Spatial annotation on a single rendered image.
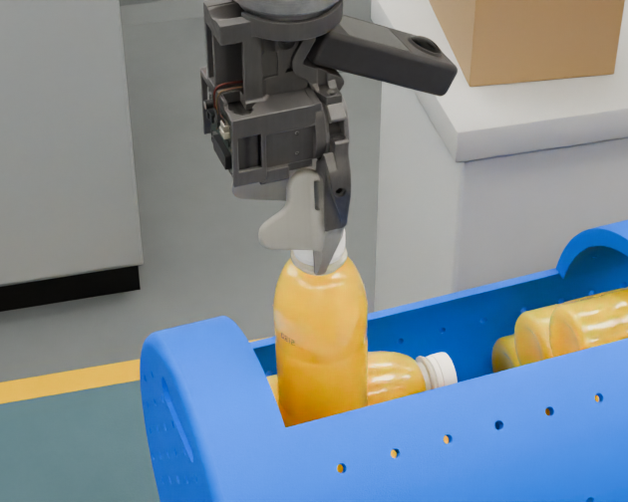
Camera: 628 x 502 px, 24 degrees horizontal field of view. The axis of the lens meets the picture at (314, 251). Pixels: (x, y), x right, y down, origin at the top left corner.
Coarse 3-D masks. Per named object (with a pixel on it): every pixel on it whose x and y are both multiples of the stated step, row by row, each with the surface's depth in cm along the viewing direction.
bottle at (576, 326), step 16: (576, 304) 121; (592, 304) 121; (608, 304) 121; (624, 304) 121; (560, 320) 122; (576, 320) 120; (592, 320) 120; (608, 320) 120; (624, 320) 120; (560, 336) 123; (576, 336) 120; (592, 336) 119; (608, 336) 119; (624, 336) 120; (560, 352) 124
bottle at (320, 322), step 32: (288, 288) 106; (320, 288) 105; (352, 288) 106; (288, 320) 107; (320, 320) 106; (352, 320) 107; (288, 352) 109; (320, 352) 107; (352, 352) 109; (288, 384) 111; (320, 384) 109; (352, 384) 111; (288, 416) 113; (320, 416) 112
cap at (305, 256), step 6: (342, 240) 104; (342, 246) 104; (294, 252) 105; (300, 252) 104; (306, 252) 104; (312, 252) 103; (336, 252) 104; (342, 252) 105; (300, 258) 105; (306, 258) 104; (312, 258) 104; (336, 258) 104; (312, 264) 104
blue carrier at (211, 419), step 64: (576, 256) 132; (384, 320) 131; (448, 320) 135; (512, 320) 138; (192, 384) 107; (256, 384) 108; (512, 384) 110; (576, 384) 112; (192, 448) 107; (256, 448) 105; (320, 448) 106; (384, 448) 107; (448, 448) 108; (512, 448) 109; (576, 448) 111
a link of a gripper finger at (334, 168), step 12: (336, 132) 96; (336, 144) 95; (348, 144) 95; (324, 156) 96; (336, 156) 95; (348, 156) 96; (324, 168) 96; (336, 168) 96; (348, 168) 96; (324, 180) 97; (336, 180) 96; (348, 180) 96; (324, 192) 97; (336, 192) 97; (348, 192) 97; (324, 204) 98; (336, 204) 97; (348, 204) 98; (324, 216) 99; (336, 216) 99; (324, 228) 99; (336, 228) 99
